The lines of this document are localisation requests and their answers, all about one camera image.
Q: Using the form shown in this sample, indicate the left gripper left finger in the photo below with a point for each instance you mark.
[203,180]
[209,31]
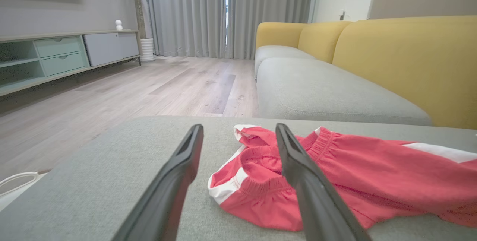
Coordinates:
[167,196]

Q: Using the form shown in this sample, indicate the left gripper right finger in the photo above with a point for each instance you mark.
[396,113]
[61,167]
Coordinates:
[316,203]

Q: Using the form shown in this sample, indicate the red white shorts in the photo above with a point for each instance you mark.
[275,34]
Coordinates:
[372,181]

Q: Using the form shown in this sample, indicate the white ribbed cylinder appliance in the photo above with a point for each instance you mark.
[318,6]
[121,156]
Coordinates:
[147,49]

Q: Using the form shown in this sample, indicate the grey green TV cabinet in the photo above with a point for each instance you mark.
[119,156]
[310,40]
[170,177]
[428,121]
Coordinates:
[108,47]

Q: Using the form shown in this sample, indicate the grey yellow sofa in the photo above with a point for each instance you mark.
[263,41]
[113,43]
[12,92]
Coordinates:
[410,66]

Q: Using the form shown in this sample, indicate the small white figurine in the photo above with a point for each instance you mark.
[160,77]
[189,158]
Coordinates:
[119,25]

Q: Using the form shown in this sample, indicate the grey curtain panel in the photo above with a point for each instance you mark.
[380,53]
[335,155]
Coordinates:
[186,13]
[272,10]

